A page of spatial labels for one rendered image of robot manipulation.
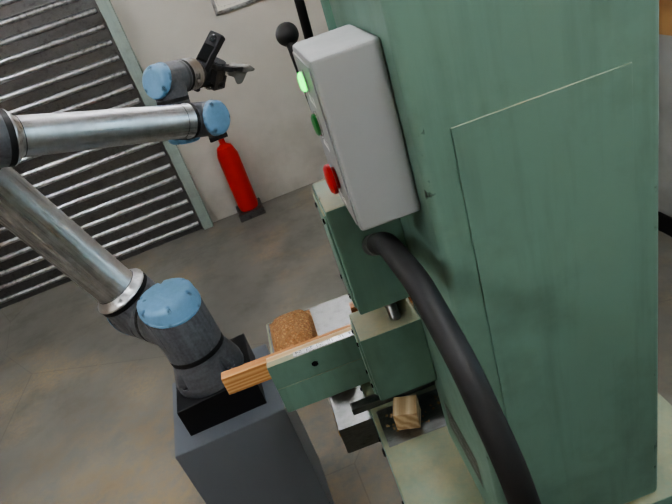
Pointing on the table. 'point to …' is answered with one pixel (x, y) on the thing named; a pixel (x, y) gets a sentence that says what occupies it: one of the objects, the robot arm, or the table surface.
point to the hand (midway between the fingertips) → (236, 57)
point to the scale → (322, 344)
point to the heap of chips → (292, 329)
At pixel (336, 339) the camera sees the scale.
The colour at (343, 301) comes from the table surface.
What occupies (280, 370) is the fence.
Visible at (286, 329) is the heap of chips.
